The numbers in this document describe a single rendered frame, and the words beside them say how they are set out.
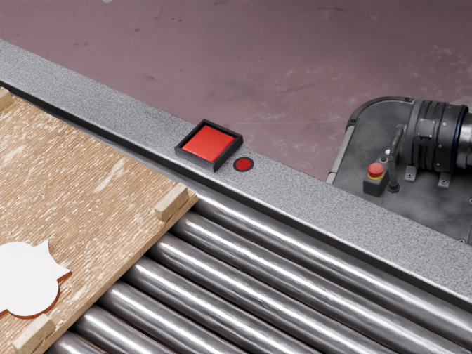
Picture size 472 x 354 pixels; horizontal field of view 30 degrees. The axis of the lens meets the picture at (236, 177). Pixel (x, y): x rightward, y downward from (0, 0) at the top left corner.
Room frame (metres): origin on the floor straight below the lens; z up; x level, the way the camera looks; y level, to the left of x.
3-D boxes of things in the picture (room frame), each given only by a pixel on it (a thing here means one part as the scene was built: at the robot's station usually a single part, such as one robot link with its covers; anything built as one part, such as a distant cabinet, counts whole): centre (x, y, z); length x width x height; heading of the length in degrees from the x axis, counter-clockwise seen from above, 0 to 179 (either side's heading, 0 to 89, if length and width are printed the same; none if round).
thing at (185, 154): (0.97, 0.03, 0.92); 0.08 x 0.08 x 0.02; 47
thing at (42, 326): (0.66, 0.29, 0.95); 0.06 x 0.02 x 0.03; 134
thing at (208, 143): (0.97, 0.03, 0.92); 0.06 x 0.06 x 0.01; 47
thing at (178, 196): (0.84, 0.10, 0.95); 0.06 x 0.02 x 0.03; 134
